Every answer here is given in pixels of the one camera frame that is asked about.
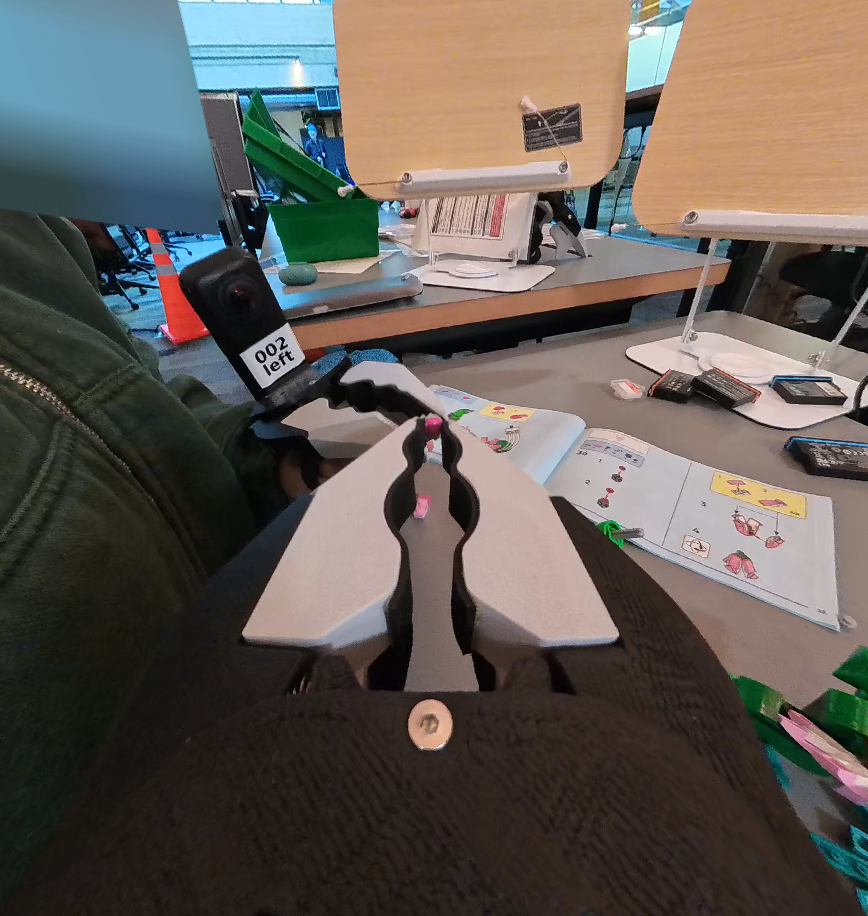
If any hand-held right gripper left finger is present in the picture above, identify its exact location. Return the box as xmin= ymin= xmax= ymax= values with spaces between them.
xmin=242 ymin=421 xmax=426 ymax=691

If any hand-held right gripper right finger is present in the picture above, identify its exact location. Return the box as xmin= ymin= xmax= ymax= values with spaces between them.
xmin=438 ymin=421 xmax=621 ymax=693

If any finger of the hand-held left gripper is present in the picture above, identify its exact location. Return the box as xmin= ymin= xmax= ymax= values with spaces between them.
xmin=336 ymin=361 xmax=444 ymax=425
xmin=289 ymin=399 xmax=401 ymax=468

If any person's left forearm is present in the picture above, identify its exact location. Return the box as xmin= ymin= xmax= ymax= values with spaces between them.
xmin=151 ymin=372 xmax=292 ymax=534

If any lego instruction booklet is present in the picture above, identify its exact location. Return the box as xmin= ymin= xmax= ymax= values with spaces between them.
xmin=425 ymin=384 xmax=841 ymax=632

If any pile of green lego bricks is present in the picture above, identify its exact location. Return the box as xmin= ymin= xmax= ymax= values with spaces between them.
xmin=729 ymin=644 xmax=868 ymax=777

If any pile of pink lego pieces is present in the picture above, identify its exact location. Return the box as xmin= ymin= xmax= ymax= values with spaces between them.
xmin=779 ymin=707 xmax=868 ymax=808

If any pile of teal lego pieces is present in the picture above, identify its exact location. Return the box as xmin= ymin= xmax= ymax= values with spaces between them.
xmin=763 ymin=744 xmax=868 ymax=916

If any person's left hand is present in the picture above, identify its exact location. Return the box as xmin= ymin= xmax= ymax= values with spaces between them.
xmin=279 ymin=458 xmax=336 ymax=498

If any orange traffic cone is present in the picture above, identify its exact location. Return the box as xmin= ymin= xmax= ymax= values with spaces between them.
xmin=145 ymin=228 xmax=210 ymax=344

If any silver flat device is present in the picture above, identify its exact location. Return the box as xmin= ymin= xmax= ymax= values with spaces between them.
xmin=282 ymin=273 xmax=425 ymax=321

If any cream paper sheet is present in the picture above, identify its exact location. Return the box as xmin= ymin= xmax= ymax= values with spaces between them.
xmin=318 ymin=249 xmax=401 ymax=276

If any black office chair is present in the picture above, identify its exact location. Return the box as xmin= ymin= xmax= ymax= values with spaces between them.
xmin=96 ymin=225 xmax=162 ymax=313

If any dark partition panel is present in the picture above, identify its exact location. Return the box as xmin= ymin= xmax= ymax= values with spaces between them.
xmin=200 ymin=92 xmax=258 ymax=248

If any stack of green bins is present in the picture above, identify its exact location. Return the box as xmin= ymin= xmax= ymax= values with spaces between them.
xmin=241 ymin=89 xmax=368 ymax=205

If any printed label sheet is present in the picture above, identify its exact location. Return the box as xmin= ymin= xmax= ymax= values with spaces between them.
xmin=418 ymin=192 xmax=538 ymax=260

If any black folding stand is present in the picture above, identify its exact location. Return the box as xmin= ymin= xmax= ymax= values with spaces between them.
xmin=528 ymin=195 xmax=589 ymax=262

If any grey table with wooden edge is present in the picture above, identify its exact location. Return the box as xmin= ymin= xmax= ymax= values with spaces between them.
xmin=284 ymin=230 xmax=733 ymax=353

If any green hooded jacket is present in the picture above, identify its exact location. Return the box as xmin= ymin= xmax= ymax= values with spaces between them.
xmin=0 ymin=206 xmax=302 ymax=916

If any wooden board stand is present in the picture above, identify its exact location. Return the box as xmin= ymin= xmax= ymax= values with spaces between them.
xmin=331 ymin=0 xmax=632 ymax=294
xmin=625 ymin=0 xmax=868 ymax=430

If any black camera battery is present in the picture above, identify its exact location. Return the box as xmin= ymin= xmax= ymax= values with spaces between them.
xmin=692 ymin=368 xmax=764 ymax=411
xmin=785 ymin=435 xmax=868 ymax=482
xmin=770 ymin=375 xmax=848 ymax=406
xmin=647 ymin=368 xmax=697 ymax=404

